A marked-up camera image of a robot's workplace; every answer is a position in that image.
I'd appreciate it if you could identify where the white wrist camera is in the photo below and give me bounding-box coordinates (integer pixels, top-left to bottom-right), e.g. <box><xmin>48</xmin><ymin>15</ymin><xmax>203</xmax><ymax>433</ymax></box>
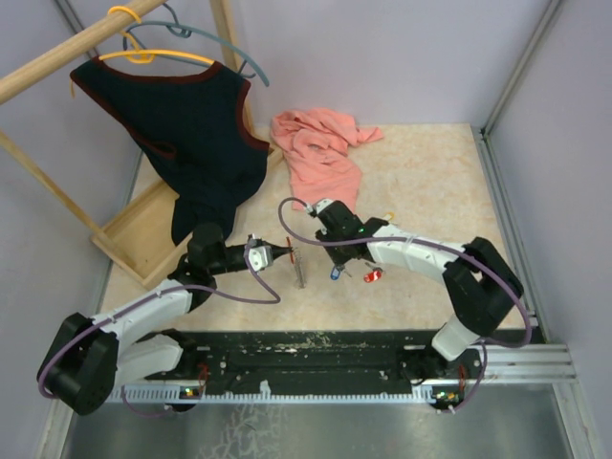
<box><xmin>246</xmin><ymin>234</ymin><xmax>272</xmax><ymax>265</ymax></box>
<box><xmin>305</xmin><ymin>198</ymin><xmax>334</xmax><ymax>221</ymax></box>

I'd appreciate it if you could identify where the blue key tag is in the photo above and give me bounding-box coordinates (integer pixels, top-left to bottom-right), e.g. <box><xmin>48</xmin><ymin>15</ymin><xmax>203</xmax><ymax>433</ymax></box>
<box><xmin>330</xmin><ymin>265</ymin><xmax>344</xmax><ymax>281</ymax></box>

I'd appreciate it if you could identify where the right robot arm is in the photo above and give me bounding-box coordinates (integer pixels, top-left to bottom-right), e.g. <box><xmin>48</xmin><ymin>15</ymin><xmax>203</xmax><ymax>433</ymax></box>
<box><xmin>309</xmin><ymin>199</ymin><xmax>524</xmax><ymax>379</ymax></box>

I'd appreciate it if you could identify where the dark navy vest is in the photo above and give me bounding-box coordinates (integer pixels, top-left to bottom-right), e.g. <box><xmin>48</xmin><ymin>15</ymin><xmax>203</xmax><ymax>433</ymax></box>
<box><xmin>70</xmin><ymin>58</ymin><xmax>270</xmax><ymax>244</ymax></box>

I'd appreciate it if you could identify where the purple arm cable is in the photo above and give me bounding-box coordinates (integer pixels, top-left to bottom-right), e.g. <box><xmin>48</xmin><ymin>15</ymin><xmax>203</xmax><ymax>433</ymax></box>
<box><xmin>36</xmin><ymin>246</ymin><xmax>281</xmax><ymax>418</ymax></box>
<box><xmin>278</xmin><ymin>197</ymin><xmax>533</xmax><ymax>413</ymax></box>

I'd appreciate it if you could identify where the wooden clothes rack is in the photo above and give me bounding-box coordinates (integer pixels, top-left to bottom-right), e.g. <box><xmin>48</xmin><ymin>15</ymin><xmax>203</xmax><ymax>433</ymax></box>
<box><xmin>0</xmin><ymin>0</ymin><xmax>284</xmax><ymax>288</ymax></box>

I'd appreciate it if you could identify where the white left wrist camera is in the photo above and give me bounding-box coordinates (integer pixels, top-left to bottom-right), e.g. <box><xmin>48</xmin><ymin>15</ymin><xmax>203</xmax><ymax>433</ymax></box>
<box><xmin>246</xmin><ymin>234</ymin><xmax>272</xmax><ymax>265</ymax></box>

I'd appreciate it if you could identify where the red key tag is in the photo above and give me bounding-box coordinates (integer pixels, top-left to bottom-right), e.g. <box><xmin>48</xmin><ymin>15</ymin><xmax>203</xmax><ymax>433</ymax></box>
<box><xmin>363</xmin><ymin>269</ymin><xmax>383</xmax><ymax>283</ymax></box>

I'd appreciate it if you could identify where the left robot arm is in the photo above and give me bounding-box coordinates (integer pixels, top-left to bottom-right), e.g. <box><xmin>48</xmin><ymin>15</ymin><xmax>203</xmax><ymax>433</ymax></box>
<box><xmin>36</xmin><ymin>224</ymin><xmax>293</xmax><ymax>416</ymax></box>

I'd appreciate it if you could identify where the yellow clothes hanger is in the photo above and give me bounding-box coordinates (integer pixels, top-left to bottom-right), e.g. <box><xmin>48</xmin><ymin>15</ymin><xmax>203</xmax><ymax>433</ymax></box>
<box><xmin>70</xmin><ymin>4</ymin><xmax>216</xmax><ymax>99</ymax></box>

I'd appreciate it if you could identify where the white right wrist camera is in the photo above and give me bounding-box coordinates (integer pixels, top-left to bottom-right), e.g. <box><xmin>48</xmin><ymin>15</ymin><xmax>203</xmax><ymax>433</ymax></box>
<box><xmin>305</xmin><ymin>198</ymin><xmax>334</xmax><ymax>221</ymax></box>

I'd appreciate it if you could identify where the grey-blue clothes hanger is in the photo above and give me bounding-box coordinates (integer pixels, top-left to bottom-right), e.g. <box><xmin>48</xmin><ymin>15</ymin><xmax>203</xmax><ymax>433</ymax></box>
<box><xmin>121</xmin><ymin>1</ymin><xmax>271</xmax><ymax>88</ymax></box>

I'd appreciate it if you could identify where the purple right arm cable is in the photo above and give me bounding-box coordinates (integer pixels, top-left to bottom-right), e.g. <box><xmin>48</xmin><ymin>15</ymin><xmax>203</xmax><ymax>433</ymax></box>
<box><xmin>278</xmin><ymin>197</ymin><xmax>533</xmax><ymax>413</ymax></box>

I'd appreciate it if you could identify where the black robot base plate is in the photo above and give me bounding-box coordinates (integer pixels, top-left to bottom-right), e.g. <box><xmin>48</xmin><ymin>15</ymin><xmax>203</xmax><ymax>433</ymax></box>
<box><xmin>149</xmin><ymin>330</ymin><xmax>481</xmax><ymax>398</ymax></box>

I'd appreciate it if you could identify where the pink cloth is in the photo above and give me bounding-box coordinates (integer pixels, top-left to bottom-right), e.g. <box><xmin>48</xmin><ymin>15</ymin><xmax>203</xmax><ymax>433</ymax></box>
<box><xmin>271</xmin><ymin>108</ymin><xmax>383</xmax><ymax>211</ymax></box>

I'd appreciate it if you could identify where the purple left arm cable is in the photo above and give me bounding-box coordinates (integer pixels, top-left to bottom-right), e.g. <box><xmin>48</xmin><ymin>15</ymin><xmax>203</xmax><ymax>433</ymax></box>
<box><xmin>36</xmin><ymin>246</ymin><xmax>281</xmax><ymax>418</ymax></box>

